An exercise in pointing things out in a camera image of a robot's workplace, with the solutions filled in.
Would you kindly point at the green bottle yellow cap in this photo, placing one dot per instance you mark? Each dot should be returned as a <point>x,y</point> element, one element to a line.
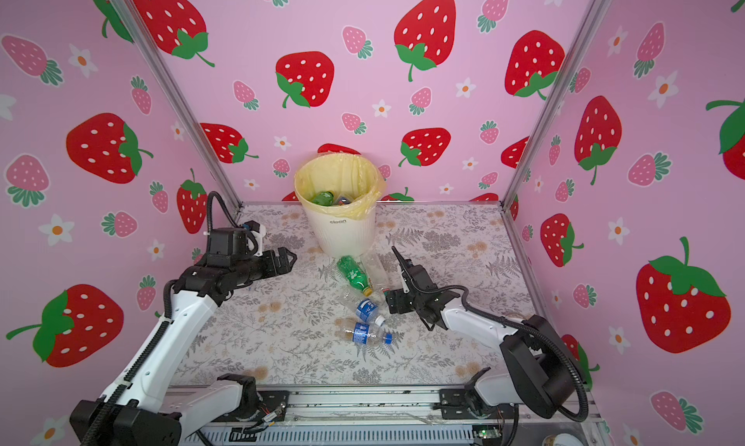
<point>324,199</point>

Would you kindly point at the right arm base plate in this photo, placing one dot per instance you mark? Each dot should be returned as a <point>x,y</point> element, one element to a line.
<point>463,404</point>

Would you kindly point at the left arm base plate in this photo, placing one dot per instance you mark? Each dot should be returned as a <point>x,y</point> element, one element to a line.
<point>268,406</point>

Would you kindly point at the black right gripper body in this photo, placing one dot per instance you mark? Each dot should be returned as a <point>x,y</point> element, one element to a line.
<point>403,300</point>

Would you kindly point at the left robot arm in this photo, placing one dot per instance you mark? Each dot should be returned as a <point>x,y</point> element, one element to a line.
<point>129,411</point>

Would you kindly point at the aluminium corner post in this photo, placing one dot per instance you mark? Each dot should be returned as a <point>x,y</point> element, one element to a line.
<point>588,27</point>
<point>168,84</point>

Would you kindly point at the clear bottle blue label middle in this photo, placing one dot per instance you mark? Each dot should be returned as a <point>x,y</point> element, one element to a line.
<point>362,307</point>

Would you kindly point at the left aluminium corner post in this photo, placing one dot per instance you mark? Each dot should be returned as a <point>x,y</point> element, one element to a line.
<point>168,84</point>

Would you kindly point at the green bottle near bin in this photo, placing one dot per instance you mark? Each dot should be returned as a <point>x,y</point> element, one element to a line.
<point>354,275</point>

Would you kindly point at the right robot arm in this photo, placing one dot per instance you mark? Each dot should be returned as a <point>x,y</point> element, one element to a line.
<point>542,373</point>

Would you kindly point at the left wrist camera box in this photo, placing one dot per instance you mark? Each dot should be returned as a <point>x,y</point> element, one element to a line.
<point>242,241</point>

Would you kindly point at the yellow bin liner bag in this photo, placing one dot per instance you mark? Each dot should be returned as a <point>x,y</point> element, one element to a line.
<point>342,174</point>

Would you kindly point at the clear bottle blue cap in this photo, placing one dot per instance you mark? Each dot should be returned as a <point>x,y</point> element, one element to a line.
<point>363,334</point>

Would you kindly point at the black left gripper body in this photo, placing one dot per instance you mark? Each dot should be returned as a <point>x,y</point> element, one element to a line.
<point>260,268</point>

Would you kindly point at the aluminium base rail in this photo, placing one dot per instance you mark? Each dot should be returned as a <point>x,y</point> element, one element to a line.
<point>391,415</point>

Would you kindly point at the white plastic waste bin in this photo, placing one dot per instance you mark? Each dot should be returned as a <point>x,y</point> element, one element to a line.
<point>342,230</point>

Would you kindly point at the right aluminium corner post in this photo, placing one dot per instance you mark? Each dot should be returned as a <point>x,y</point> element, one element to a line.
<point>588,27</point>

